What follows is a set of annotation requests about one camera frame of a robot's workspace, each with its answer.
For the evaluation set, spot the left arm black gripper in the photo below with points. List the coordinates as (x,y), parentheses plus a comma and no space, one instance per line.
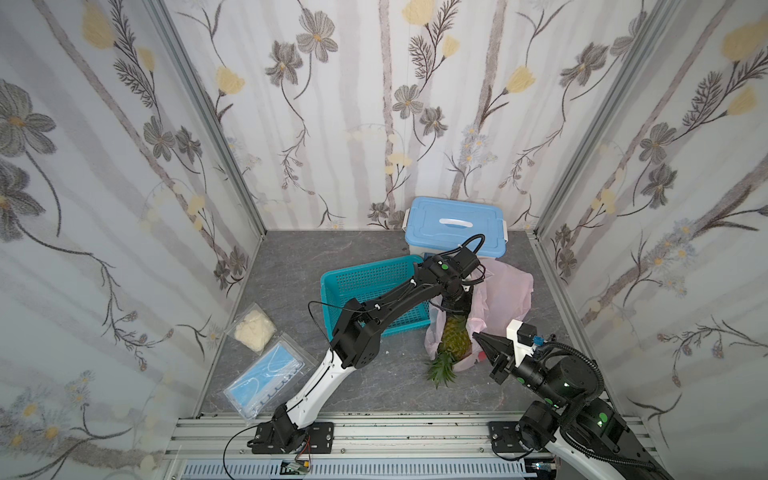
(459,302)

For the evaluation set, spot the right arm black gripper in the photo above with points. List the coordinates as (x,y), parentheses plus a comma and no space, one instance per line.
(501,358)

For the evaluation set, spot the pineapple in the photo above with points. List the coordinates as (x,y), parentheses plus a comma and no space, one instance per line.
(454,346)

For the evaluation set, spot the pink plastic bag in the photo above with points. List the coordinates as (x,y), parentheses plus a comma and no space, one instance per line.
(503,296)

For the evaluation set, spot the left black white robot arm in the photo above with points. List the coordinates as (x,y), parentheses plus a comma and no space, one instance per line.
(356,340)

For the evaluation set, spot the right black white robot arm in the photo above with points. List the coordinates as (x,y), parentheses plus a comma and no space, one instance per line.
(570,419)

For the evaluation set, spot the white storage box blue lid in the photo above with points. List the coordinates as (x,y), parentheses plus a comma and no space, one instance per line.
(434,225)

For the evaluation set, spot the teal plastic basket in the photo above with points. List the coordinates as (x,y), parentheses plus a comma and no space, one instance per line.
(362,282)

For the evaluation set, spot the blue face masks packet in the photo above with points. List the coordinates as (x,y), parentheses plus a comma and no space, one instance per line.
(281,365)

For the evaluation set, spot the white cotton packet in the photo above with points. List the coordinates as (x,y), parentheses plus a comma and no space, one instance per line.
(253,328)

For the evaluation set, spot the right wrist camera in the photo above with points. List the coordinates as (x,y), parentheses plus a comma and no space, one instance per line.
(523,337)

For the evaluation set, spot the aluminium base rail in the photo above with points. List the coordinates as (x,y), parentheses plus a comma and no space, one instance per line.
(373,445)

